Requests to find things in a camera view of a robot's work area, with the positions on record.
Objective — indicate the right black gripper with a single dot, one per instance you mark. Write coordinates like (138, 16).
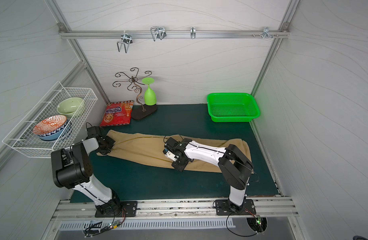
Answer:
(169, 146)

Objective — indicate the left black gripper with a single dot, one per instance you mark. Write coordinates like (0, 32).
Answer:
(105, 144)

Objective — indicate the tan long pants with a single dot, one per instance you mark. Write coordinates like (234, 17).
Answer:
(148, 149)

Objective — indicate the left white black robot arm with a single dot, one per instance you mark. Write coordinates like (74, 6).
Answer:
(72, 169)

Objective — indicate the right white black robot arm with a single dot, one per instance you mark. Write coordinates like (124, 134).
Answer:
(233, 163)

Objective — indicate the red snack bag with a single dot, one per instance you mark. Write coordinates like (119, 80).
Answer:
(117, 114)

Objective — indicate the dark metal scroll stand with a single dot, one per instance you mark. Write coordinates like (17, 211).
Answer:
(135, 85)

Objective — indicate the light green ceramic bowl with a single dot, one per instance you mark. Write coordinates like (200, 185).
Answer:
(72, 107)

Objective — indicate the orange blue patterned bowl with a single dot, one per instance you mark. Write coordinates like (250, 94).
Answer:
(51, 128)

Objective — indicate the green plastic goblet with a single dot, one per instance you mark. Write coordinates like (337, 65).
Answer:
(150, 96)

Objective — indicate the green plastic basket tray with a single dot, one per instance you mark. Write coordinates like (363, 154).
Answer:
(232, 107)

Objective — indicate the white vent grille strip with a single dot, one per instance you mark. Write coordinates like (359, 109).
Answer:
(151, 224)

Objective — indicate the double prong metal hook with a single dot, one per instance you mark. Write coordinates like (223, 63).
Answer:
(125, 42)

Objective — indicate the metal clip hook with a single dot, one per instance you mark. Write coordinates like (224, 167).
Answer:
(158, 33)

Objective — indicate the right end metal hook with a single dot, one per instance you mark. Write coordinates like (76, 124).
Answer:
(266, 34)

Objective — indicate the white wire wall basket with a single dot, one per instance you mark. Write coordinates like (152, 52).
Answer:
(23, 140)

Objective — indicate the left black mount plate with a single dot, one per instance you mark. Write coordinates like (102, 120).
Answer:
(127, 208)

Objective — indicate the black mount plate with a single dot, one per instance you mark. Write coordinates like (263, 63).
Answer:
(226, 207)
(127, 208)

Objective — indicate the right black mount plate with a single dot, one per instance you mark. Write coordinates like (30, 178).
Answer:
(226, 207)

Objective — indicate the aluminium top rail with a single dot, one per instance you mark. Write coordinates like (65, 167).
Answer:
(200, 34)

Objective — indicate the small metal bracket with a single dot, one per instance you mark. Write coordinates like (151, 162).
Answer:
(193, 32)

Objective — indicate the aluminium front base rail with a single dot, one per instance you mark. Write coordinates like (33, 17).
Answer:
(178, 209)

